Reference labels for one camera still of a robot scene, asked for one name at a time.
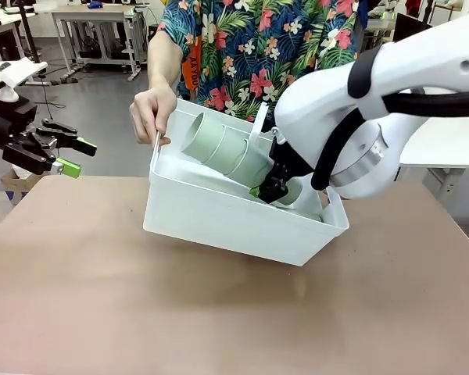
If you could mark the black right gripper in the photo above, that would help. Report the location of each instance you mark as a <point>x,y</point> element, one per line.
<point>291,160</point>

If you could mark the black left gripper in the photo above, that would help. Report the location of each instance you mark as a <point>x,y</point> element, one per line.
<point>27,154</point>

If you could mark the white plastic storage basket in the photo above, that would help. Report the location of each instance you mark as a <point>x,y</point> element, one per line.
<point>226,218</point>

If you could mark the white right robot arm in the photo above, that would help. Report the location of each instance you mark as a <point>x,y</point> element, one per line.
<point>398,86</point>

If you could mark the person's right forearm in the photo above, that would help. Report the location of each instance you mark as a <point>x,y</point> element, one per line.
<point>166,62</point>

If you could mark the person's right hand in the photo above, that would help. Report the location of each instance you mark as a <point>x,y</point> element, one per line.
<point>150,113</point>

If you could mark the cardboard box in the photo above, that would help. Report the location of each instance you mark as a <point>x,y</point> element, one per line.
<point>17,183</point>

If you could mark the black floor power strip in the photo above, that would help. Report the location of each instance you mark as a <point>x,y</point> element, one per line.
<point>64,81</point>

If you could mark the white table with rounded corner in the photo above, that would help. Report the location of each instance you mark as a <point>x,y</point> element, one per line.
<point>19,72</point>

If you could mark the black vertical pole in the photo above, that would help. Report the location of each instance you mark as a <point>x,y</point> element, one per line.
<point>26,31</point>

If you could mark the person in floral shirt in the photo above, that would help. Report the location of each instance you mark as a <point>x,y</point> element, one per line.
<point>266,54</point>

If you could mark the grey height-adjustable desk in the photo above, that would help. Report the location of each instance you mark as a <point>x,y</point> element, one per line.
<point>95,17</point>

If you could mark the white side table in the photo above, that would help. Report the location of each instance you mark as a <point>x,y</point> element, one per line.
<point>441,144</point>

